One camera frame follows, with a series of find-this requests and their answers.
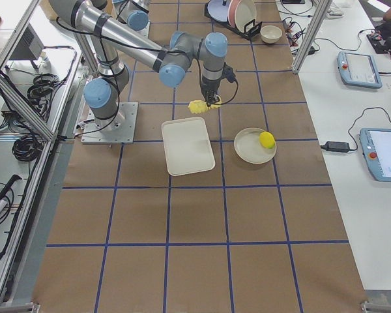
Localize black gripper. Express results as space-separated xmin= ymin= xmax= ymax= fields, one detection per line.
xmin=201 ymin=80 xmax=220 ymax=104

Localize yellow bread roll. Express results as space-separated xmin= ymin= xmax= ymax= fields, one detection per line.
xmin=188 ymin=97 xmax=222 ymax=114

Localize light blue plate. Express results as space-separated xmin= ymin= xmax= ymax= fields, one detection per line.
xmin=207 ymin=0 xmax=230 ymax=22

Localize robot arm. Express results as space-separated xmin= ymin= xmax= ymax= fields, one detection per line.
xmin=112 ymin=0 xmax=151 ymax=31
xmin=50 ymin=1 xmax=236 ymax=108

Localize pink plate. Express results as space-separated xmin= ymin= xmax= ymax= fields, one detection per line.
xmin=227 ymin=0 xmax=240 ymax=28

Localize cream white plate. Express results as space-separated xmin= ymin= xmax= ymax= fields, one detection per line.
xmin=235 ymin=0 xmax=257 ymax=31

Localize white rectangular tray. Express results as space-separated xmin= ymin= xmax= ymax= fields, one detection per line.
xmin=162 ymin=117 xmax=216 ymax=177

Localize white round dish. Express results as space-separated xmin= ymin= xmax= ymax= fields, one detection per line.
xmin=234 ymin=128 xmax=276 ymax=164

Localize black dish rack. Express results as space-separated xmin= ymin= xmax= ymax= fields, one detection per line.
xmin=204 ymin=1 xmax=263 ymax=40

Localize yellow lemon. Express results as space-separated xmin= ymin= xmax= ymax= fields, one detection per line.
xmin=259 ymin=131 xmax=276 ymax=149

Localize cream bowl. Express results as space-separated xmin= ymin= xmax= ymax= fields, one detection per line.
xmin=260 ymin=25 xmax=282 ymax=44

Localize black power adapter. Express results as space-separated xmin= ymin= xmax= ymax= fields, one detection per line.
xmin=322 ymin=141 xmax=350 ymax=153

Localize upper teach pendant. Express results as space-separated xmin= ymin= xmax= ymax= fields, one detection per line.
xmin=337 ymin=51 xmax=383 ymax=89

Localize teach pendant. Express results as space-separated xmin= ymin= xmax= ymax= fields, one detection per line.
xmin=359 ymin=128 xmax=391 ymax=182
xmin=337 ymin=51 xmax=383 ymax=89

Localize lower teach pendant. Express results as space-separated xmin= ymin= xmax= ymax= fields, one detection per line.
xmin=359 ymin=128 xmax=391 ymax=182

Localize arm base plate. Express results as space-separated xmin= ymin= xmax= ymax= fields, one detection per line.
xmin=81 ymin=102 xmax=138 ymax=144

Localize aluminium frame post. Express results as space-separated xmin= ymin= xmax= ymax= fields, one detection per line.
xmin=291 ymin=0 xmax=332 ymax=74

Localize black coiled cables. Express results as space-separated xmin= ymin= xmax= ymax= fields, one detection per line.
xmin=12 ymin=73 xmax=68 ymax=162

